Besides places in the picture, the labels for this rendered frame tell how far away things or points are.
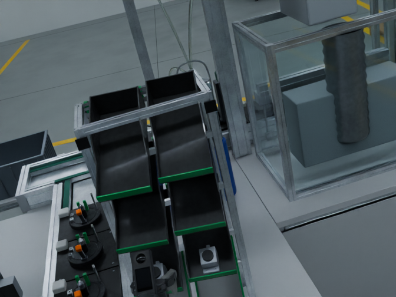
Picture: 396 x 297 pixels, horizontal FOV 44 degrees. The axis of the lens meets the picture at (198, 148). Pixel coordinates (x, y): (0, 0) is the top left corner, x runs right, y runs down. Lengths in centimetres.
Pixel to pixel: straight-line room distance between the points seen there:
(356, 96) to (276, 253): 69
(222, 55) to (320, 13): 56
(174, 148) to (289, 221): 93
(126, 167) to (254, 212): 99
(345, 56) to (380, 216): 72
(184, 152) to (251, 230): 87
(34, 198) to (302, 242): 134
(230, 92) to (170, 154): 119
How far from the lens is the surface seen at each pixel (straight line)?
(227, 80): 233
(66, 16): 1192
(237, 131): 244
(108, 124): 119
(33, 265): 224
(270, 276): 179
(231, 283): 147
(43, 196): 260
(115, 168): 121
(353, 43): 193
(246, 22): 222
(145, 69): 224
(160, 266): 131
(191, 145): 120
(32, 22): 1210
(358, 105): 204
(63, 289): 184
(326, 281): 232
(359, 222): 220
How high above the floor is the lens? 209
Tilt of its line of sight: 27 degrees down
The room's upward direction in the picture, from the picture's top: 14 degrees counter-clockwise
